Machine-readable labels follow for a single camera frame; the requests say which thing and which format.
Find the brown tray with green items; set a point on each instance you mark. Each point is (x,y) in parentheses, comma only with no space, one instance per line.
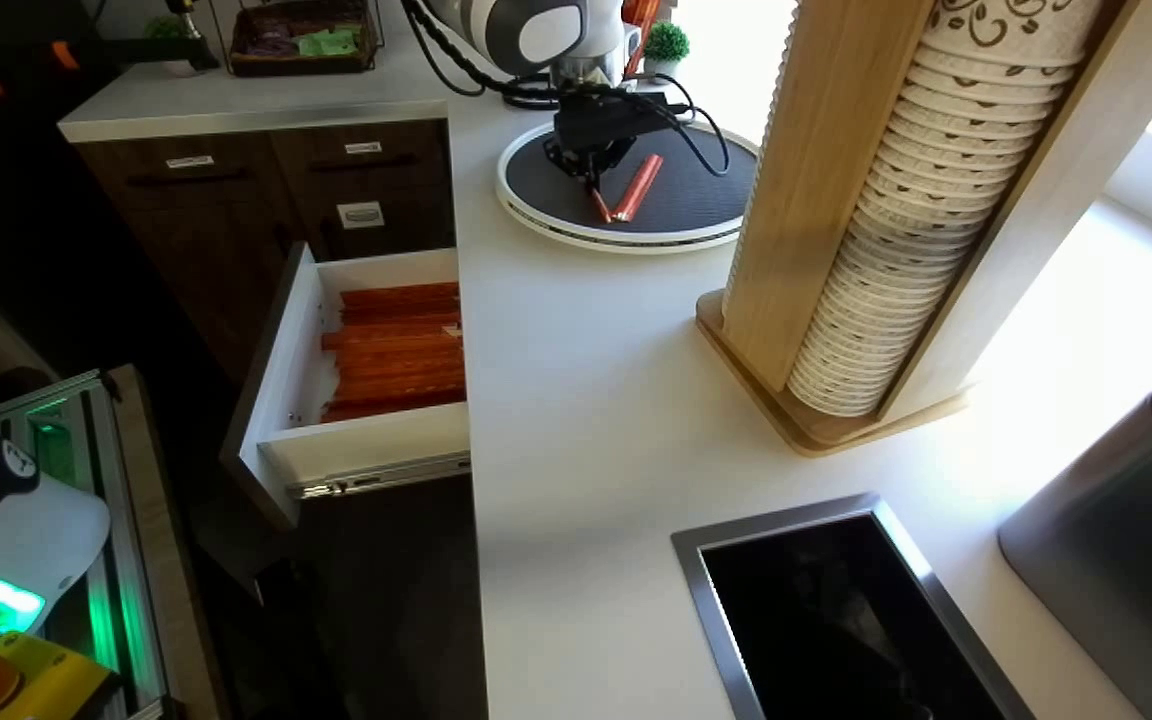
(301,42)

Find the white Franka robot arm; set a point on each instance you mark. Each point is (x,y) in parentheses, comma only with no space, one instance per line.
(522,31)

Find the steel framed black bin opening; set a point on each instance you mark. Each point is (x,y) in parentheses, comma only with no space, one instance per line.
(830,625)

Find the dark bottle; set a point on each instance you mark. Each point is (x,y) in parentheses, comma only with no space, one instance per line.
(193,34)

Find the wooden cup dispenser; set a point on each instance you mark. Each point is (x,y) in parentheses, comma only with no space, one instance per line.
(819,132)

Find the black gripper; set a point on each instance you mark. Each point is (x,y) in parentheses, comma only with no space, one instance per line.
(603,123)

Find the orange packets bundle in cup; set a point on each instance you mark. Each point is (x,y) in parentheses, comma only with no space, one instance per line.
(643,9)

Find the small potted plant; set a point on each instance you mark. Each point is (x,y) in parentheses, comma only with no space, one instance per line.
(665,42)

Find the white drawer label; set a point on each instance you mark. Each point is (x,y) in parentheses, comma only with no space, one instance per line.
(363,215)

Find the yellow box orange button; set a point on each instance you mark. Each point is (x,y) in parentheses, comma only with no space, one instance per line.
(56,675)

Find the pile of orange chopstick packets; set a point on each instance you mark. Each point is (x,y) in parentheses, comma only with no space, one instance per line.
(396,355)

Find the dark brown drawer cabinet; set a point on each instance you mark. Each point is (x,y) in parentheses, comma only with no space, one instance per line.
(203,226)

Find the grey drying mat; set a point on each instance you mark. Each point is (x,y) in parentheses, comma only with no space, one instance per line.
(1138,560)

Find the dark brown cabinet door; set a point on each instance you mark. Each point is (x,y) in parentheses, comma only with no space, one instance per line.
(391,602)

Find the round white tray grey mat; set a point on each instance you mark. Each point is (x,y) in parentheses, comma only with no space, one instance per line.
(711,187)

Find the stack of paper cups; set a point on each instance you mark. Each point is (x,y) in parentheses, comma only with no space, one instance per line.
(908,202)

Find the white drawer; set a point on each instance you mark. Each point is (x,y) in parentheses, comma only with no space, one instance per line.
(363,447)

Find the metal and glass rack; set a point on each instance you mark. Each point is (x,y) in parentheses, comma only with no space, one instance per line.
(137,532)

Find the white device with green light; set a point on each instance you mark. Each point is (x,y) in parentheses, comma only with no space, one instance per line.
(30,532)

